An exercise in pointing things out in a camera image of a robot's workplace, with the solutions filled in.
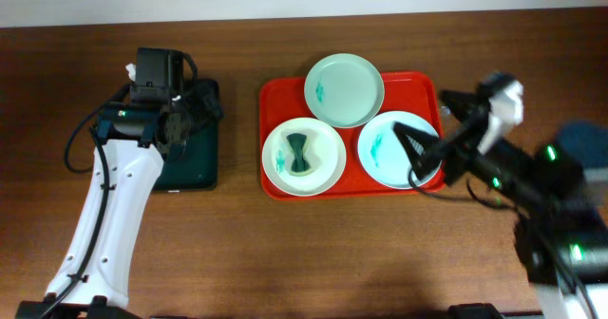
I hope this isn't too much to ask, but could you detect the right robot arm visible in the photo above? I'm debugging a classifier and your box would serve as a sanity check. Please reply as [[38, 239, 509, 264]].
[[391, 72, 607, 318]]

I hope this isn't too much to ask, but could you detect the red plastic tray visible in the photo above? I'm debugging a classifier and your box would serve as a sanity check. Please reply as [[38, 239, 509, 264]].
[[258, 71, 443, 199]]

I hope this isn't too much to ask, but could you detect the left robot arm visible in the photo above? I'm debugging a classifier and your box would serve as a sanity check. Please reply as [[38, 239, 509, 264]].
[[15, 47, 223, 318]]

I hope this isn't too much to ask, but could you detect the green yellow scrub sponge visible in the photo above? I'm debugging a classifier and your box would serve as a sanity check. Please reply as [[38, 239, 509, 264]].
[[286, 133, 312, 176]]

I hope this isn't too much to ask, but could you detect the black rectangular tray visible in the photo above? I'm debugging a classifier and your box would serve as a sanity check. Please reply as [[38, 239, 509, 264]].
[[151, 78, 220, 194]]

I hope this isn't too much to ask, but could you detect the cream white plate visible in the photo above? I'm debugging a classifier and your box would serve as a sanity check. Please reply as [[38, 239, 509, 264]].
[[261, 118, 347, 197]]

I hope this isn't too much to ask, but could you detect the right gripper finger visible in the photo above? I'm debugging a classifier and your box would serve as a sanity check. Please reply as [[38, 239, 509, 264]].
[[392, 122, 442, 179], [439, 90, 489, 120]]

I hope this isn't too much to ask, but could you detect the mint green plate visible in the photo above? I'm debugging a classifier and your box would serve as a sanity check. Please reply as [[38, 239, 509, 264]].
[[304, 53, 385, 128]]

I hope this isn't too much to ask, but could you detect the light blue plate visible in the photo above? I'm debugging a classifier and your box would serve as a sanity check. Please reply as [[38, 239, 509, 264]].
[[357, 111, 439, 190]]

